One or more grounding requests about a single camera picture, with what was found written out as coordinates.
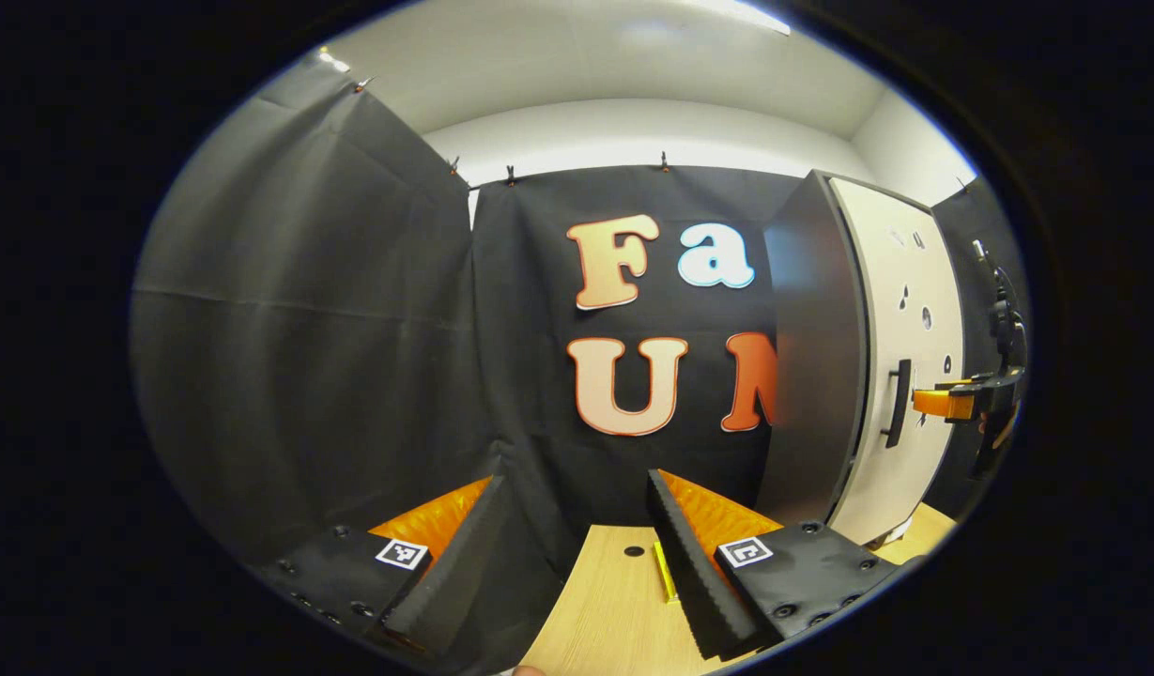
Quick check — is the black backdrop cloth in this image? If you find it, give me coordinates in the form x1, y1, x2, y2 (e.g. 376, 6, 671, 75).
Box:
131, 52, 1033, 672

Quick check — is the ceiling light panel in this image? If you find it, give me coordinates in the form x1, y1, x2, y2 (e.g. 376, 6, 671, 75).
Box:
699, 0, 792, 37

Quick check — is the black cabinet door handle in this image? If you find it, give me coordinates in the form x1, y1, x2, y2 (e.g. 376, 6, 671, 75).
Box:
882, 359, 913, 449

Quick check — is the thin yellow strip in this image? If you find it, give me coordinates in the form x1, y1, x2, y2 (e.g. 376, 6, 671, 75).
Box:
653, 540, 679, 605

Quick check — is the row of backdrop clips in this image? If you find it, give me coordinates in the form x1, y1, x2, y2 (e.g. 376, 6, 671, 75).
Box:
351, 75, 972, 189

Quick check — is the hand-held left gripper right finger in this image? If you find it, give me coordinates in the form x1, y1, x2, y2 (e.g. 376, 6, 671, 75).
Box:
645, 468, 920, 663

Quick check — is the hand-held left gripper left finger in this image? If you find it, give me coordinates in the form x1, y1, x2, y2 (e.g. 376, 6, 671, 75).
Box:
243, 474, 507, 658

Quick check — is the dark grey cabinet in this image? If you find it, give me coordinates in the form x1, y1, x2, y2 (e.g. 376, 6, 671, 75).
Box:
755, 169, 967, 550

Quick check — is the beige cabinet door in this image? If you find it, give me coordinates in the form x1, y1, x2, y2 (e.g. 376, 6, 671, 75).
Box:
828, 177, 967, 547

